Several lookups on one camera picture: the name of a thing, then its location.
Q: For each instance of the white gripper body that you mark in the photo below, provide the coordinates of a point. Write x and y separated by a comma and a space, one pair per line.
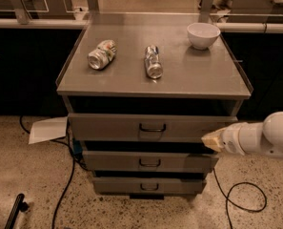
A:
232, 140

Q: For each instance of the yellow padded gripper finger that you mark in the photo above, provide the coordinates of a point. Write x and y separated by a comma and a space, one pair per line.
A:
213, 137
214, 144

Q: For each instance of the grey drawer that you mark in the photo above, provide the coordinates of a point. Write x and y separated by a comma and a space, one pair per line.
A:
162, 186
145, 127
149, 162

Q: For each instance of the grey metal drawer cabinet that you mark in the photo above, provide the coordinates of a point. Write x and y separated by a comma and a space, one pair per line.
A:
193, 82

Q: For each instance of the grey bottom drawer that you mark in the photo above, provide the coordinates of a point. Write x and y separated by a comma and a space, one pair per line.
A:
162, 186

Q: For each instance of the crushed silver blue can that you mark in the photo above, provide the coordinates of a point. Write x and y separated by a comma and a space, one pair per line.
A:
153, 65

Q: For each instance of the white ceramic bowl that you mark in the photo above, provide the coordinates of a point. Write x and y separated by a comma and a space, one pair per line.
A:
202, 35

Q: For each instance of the crushed green white can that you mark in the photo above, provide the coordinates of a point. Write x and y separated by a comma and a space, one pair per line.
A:
103, 55

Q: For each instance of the white paper sheet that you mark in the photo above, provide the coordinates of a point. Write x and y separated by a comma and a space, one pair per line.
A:
48, 129

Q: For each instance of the black bar object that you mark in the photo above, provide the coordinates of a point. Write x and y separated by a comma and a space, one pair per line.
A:
18, 206

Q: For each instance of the white horizontal rail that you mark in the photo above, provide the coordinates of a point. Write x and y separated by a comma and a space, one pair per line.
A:
75, 24

